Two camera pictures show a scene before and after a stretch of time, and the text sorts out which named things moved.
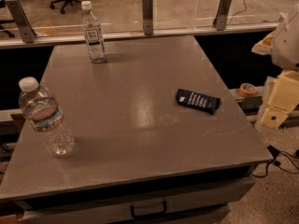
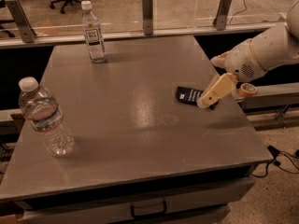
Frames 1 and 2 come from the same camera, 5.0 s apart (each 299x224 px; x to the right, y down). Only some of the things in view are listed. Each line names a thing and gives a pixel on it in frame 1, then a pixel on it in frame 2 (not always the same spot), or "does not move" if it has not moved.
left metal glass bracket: x=26 y=30 does not move
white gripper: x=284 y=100 → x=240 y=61
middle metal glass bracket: x=148 y=13 does not move
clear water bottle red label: x=46 y=117 does not move
